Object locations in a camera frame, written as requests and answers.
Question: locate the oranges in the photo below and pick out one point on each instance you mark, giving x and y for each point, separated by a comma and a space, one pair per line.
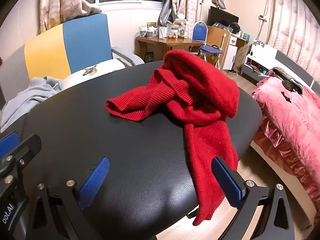
172, 37

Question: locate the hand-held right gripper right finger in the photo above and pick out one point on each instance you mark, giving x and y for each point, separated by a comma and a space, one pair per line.
227, 185

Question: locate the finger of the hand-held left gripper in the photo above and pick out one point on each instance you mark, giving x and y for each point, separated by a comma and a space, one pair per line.
8, 142

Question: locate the white printed cushion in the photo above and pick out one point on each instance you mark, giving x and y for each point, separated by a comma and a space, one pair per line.
105, 66

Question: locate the white carton box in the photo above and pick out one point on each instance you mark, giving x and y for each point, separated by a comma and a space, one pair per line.
162, 32

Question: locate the starfish patterned curtain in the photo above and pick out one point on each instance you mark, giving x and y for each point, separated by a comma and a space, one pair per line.
57, 2
182, 0

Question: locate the grey yellow blue armchair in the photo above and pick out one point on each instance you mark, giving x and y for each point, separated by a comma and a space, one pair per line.
85, 42

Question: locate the light blue hoodie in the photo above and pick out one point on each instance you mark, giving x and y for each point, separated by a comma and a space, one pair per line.
25, 97

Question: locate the red knitted sweater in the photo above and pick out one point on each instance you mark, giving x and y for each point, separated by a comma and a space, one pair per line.
200, 100

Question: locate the small black fan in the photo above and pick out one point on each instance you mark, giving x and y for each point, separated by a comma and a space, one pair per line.
235, 28

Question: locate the wooden computer desk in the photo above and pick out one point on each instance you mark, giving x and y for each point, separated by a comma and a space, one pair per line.
216, 42

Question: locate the white bottle box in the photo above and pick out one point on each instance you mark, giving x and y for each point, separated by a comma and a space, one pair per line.
184, 30

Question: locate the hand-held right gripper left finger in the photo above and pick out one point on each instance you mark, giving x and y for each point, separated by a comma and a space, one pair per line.
95, 182

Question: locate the pink ruffled quilt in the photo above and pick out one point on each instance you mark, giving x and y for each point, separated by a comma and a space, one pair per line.
287, 115

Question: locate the pink patterned curtain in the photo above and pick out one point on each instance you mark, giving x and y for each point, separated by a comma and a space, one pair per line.
292, 22

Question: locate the grey bed headboard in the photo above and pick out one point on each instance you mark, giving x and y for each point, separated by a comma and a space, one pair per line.
295, 67

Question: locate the brown wooden table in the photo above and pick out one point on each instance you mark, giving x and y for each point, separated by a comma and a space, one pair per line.
172, 45

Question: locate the white patterned box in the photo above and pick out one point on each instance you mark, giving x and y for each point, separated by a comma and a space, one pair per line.
258, 46

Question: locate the beige blanket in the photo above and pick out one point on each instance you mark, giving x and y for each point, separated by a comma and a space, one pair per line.
88, 7

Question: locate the blue folding chair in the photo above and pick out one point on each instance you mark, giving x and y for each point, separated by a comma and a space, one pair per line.
200, 31

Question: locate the black monitor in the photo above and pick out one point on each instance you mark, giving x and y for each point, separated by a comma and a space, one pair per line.
221, 16

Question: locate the dark patterned cloth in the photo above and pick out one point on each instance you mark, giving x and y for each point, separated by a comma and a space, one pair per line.
290, 82

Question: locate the grey plastic bag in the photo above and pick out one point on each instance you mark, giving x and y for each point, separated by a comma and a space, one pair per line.
166, 15

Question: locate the glass jar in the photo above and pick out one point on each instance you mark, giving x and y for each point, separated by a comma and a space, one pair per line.
151, 32
143, 32

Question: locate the white low cabinet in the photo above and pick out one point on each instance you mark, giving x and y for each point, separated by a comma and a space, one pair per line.
255, 66

